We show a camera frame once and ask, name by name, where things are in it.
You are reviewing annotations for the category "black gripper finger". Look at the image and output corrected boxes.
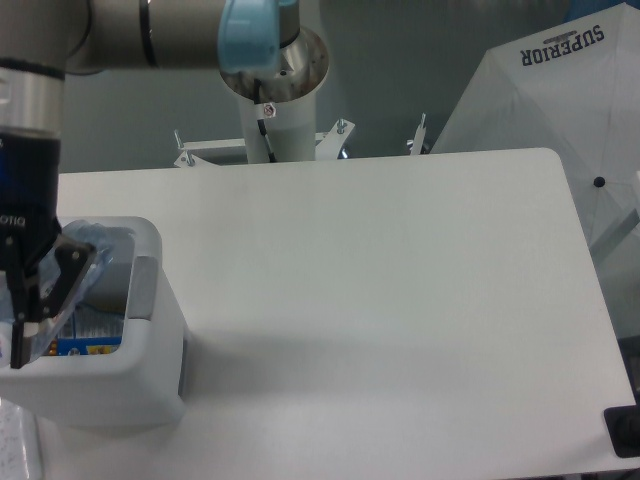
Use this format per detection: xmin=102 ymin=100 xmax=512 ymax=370
xmin=9 ymin=235 xmax=97 ymax=369

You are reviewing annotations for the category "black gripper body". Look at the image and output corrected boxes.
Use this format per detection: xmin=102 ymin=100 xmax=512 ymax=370
xmin=1 ymin=132 xmax=61 ymax=277

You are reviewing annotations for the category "crushed clear plastic bottle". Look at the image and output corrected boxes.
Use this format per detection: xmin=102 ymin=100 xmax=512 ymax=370
xmin=1 ymin=220 xmax=115 ymax=369

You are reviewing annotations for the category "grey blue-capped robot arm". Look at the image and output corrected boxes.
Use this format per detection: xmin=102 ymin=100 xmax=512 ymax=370
xmin=1 ymin=1 xmax=300 ymax=369

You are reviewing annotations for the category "white trash can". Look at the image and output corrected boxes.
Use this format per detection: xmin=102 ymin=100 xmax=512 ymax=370
xmin=1 ymin=217 xmax=189 ymax=427

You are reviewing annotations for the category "blue yellow snack package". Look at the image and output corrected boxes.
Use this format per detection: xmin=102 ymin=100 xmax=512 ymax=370
xmin=46 ymin=303 xmax=124 ymax=357

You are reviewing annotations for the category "white superior umbrella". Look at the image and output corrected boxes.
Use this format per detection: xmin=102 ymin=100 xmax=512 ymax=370
xmin=433 ymin=3 xmax=639 ymax=243

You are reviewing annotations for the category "black device at table edge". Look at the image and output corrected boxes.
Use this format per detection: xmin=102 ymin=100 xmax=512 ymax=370
xmin=603 ymin=405 xmax=639 ymax=458

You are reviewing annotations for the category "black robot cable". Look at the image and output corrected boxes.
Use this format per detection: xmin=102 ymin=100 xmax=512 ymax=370
xmin=252 ymin=78 xmax=278 ymax=164

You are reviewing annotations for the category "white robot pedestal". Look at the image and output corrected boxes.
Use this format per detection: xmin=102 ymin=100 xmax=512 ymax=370
xmin=221 ymin=27 xmax=329 ymax=163

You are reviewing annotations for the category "white metal base bracket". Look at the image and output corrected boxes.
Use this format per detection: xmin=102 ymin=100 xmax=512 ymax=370
xmin=172 ymin=112 xmax=429 ymax=169

